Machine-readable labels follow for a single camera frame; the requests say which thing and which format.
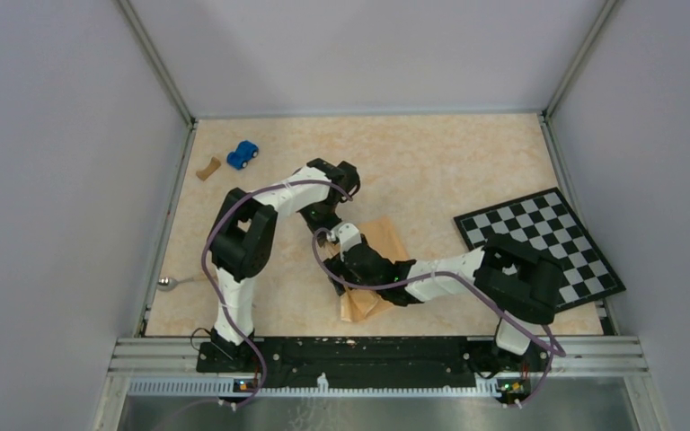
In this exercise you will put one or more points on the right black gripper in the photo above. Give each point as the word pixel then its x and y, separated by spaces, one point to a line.
pixel 336 268

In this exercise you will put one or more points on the aluminium front rail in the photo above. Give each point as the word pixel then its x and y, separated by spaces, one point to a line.
pixel 167 366

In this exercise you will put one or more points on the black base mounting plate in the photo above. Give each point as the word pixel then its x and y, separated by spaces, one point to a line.
pixel 372 362

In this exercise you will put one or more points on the orange cloth napkin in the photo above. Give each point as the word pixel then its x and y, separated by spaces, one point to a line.
pixel 357 304

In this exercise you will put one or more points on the black white checkerboard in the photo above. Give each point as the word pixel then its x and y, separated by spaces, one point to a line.
pixel 547 222

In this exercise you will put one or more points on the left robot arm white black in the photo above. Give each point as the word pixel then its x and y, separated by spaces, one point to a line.
pixel 240 242

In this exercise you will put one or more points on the small brown wooden piece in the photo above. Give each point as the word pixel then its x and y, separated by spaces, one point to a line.
pixel 213 165

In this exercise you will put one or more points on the blue toy car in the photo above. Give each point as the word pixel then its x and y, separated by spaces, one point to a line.
pixel 242 154

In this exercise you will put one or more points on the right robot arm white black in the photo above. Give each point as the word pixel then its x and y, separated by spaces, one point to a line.
pixel 518 282

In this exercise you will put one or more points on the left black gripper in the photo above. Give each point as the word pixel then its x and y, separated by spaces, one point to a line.
pixel 334 220

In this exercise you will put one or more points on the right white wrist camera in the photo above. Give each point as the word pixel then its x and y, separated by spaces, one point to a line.
pixel 341 238

